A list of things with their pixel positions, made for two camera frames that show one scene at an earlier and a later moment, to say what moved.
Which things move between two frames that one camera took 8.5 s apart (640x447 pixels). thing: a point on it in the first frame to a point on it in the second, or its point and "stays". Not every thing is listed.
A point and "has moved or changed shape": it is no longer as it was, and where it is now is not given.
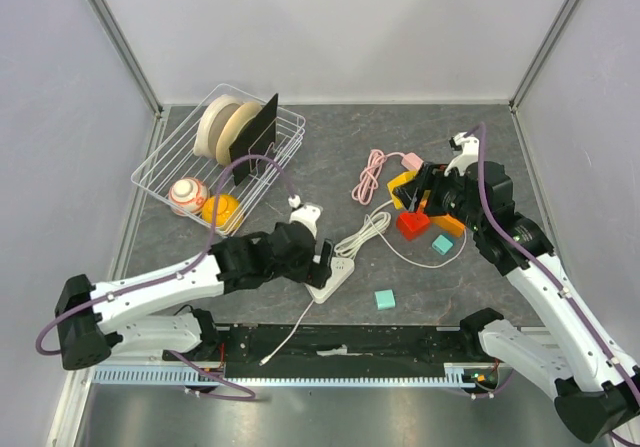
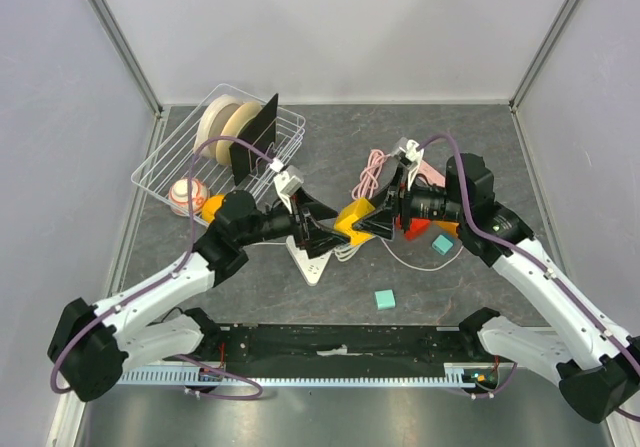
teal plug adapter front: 385,299 stays
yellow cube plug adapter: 397,180 has moved or changed shape
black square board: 258,137 stays
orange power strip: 448,224 stays
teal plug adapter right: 441,244 stays
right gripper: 434,180 to 406,196
